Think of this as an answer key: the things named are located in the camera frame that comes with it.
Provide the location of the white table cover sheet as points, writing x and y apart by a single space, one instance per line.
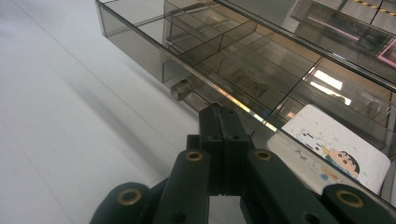
62 109

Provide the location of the white cartoon print card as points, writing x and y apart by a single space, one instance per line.
314 130

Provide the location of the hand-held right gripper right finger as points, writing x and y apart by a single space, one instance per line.
233 140

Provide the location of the smoky transparent drawer box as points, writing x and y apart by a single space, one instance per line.
342 31

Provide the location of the clear acrylic drawer organizer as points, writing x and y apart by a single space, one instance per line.
140 56

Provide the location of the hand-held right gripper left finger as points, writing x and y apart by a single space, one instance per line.
213 140

